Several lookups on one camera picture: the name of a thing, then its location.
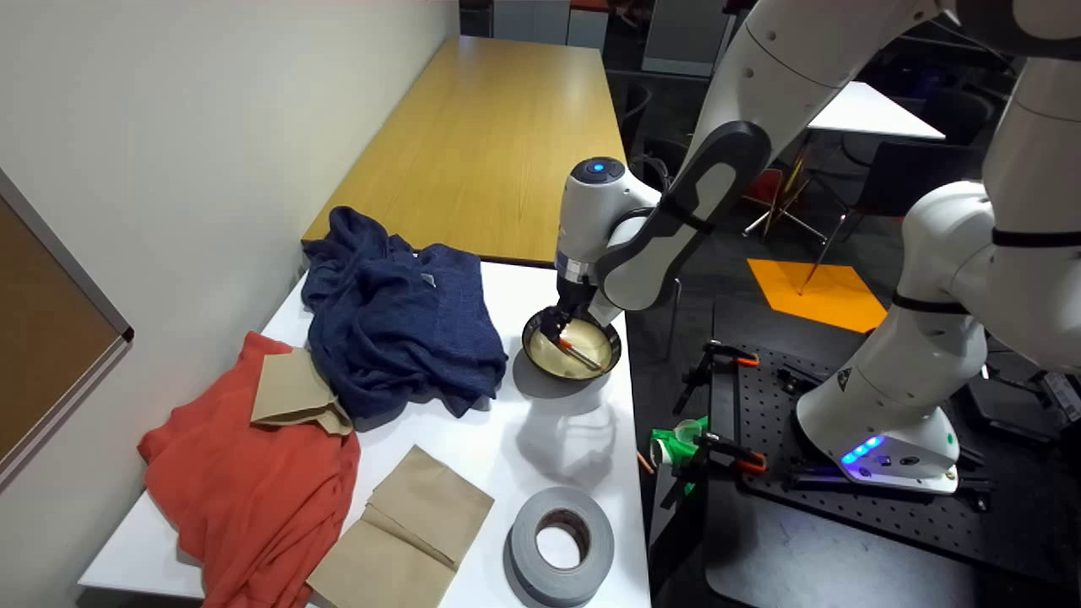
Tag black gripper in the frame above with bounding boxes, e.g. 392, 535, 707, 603
554, 281, 594, 334

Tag orange capped silver pen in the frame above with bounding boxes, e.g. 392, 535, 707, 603
554, 338, 603, 371

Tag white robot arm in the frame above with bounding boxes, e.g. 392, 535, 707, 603
541, 0, 953, 338

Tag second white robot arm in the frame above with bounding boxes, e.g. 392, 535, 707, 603
793, 0, 1081, 492

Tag black rimmed cream bowl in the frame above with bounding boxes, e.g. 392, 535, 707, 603
519, 307, 621, 380

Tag white table board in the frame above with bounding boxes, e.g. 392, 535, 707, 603
75, 256, 657, 608

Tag black orange clamp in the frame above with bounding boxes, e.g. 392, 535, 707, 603
676, 338, 760, 411

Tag long wooden table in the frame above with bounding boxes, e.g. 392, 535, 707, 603
305, 38, 625, 263

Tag navy blue cloth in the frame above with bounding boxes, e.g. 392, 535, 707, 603
300, 207, 506, 423

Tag tan folded cloth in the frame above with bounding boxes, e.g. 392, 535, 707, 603
249, 348, 355, 437

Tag red orange cloth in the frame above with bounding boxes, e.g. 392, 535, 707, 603
140, 334, 363, 608

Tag cork notice board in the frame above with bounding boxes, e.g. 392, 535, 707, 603
0, 172, 135, 485

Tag green handled clamp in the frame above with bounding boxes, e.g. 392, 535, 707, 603
642, 416, 769, 506

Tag grey duct tape roll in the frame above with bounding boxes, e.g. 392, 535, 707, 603
502, 485, 614, 608

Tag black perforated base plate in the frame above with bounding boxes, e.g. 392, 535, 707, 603
727, 348, 1079, 603

